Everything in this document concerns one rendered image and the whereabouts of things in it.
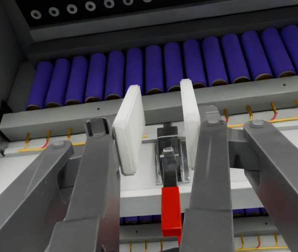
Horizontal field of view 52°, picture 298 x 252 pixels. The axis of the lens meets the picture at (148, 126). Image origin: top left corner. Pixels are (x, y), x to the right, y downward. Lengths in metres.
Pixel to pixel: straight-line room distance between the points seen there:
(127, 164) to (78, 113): 0.14
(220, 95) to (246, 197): 0.09
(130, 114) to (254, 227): 0.29
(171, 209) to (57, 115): 0.15
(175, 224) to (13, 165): 0.18
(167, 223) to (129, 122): 0.07
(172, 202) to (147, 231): 0.22
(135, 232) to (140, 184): 0.17
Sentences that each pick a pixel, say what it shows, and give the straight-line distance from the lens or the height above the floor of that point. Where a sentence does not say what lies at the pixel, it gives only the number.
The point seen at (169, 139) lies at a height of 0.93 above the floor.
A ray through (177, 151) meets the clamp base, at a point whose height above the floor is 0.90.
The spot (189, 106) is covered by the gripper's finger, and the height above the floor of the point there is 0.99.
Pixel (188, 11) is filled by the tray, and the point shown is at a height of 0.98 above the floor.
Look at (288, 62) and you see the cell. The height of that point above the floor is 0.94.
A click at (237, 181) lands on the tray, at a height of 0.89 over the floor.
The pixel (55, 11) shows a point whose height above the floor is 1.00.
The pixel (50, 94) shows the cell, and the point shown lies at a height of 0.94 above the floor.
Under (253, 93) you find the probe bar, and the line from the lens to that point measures 0.28.
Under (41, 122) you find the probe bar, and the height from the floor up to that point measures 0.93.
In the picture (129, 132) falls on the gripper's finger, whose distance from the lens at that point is 0.15.
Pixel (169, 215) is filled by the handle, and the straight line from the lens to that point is 0.20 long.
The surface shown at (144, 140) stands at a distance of 0.27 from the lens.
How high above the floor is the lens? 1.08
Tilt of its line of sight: 35 degrees down
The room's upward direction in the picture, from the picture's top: 11 degrees counter-clockwise
